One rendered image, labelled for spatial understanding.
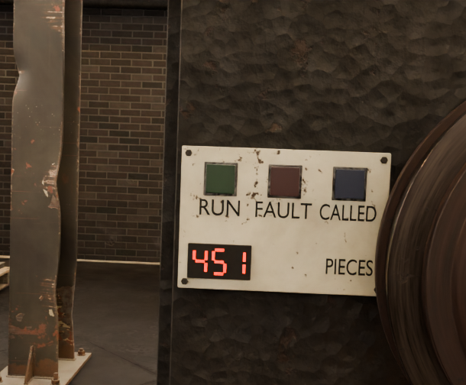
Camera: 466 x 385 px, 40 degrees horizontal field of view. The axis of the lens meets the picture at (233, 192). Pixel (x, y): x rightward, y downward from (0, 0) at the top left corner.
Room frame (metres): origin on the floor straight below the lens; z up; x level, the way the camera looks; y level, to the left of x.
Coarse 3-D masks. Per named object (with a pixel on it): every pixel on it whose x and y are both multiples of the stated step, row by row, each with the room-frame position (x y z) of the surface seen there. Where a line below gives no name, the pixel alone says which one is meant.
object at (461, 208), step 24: (456, 192) 0.64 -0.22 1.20; (456, 216) 0.64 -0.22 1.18; (432, 240) 0.64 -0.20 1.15; (456, 240) 0.64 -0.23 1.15; (432, 264) 0.64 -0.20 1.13; (456, 264) 0.63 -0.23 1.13; (432, 288) 0.64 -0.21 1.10; (456, 288) 0.63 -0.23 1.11; (432, 312) 0.64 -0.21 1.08; (456, 312) 0.63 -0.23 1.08; (432, 336) 0.64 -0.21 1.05; (456, 336) 0.64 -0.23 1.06; (456, 360) 0.64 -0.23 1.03; (456, 384) 0.64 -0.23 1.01
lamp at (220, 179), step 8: (208, 168) 0.79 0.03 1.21; (216, 168) 0.79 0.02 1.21; (224, 168) 0.79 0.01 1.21; (232, 168) 0.79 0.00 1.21; (208, 176) 0.79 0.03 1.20; (216, 176) 0.79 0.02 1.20; (224, 176) 0.79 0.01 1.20; (232, 176) 0.79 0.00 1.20; (208, 184) 0.79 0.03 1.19; (216, 184) 0.79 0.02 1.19; (224, 184) 0.79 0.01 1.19; (232, 184) 0.79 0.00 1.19; (208, 192) 0.79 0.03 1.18; (216, 192) 0.79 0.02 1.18; (224, 192) 0.79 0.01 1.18; (232, 192) 0.79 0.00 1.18
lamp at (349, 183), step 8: (336, 176) 0.78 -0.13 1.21; (344, 176) 0.78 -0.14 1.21; (352, 176) 0.78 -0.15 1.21; (360, 176) 0.78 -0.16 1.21; (336, 184) 0.78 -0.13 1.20; (344, 184) 0.78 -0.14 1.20; (352, 184) 0.78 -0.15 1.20; (360, 184) 0.78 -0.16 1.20; (336, 192) 0.78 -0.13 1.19; (344, 192) 0.78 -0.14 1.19; (352, 192) 0.78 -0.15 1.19; (360, 192) 0.78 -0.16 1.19
